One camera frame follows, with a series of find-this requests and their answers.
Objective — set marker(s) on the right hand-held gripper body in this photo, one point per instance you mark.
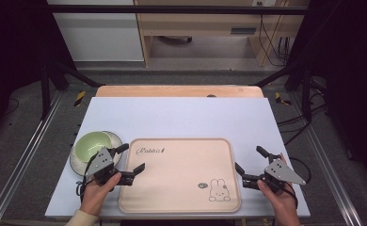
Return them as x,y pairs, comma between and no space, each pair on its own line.
282,173

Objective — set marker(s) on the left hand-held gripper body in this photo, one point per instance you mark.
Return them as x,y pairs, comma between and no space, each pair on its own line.
101,161

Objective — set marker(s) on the person's right hand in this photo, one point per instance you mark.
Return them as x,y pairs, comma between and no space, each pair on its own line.
277,199

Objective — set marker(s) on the person's left hand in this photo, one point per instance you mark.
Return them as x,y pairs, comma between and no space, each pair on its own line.
97,193

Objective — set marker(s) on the green bowl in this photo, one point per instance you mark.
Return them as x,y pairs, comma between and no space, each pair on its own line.
78,166
91,146

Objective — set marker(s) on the beige tray with rabbit print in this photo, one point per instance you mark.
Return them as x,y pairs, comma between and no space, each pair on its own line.
178,175

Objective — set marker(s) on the yellow black tape marker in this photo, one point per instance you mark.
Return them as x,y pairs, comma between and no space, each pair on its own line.
280,99
79,98

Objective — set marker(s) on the white table cover board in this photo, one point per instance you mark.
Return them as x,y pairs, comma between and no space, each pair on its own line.
184,117

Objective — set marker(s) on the black metal stand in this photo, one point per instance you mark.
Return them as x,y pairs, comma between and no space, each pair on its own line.
45,91
306,94

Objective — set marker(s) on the black curtain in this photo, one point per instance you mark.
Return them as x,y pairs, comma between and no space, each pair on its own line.
12,47
347,78

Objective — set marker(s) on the white cabinet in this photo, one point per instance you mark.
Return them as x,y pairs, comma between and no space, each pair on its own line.
100,37

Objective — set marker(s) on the light wooden desk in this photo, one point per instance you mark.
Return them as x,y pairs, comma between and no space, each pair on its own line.
203,23

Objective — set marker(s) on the aluminium rail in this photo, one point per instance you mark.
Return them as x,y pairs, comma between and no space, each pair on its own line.
332,172
18,163

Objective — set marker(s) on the black metal frame bar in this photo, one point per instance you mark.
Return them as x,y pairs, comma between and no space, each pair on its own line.
172,9

